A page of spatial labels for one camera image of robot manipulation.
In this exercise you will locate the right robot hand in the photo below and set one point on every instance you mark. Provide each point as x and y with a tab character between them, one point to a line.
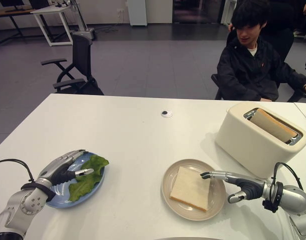
251	188

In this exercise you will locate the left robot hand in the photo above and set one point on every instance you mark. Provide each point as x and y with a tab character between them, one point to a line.
53	171

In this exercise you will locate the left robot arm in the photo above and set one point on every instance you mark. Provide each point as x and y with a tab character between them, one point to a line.
16	207

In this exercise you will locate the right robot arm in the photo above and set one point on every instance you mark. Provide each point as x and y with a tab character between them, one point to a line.
293	197

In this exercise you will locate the blue plate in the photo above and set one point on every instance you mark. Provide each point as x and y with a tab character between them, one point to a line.
61	197

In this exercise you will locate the green lettuce leaf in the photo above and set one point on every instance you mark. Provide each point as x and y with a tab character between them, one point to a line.
88	181

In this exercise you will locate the beige plate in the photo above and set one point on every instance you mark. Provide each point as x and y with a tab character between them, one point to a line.
215	200

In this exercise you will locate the cream toaster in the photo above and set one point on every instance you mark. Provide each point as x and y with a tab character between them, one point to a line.
245	142

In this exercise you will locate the bread slice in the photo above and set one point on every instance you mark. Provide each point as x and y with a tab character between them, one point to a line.
190	190
273	125

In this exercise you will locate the person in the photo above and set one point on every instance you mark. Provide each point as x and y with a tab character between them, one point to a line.
250	67

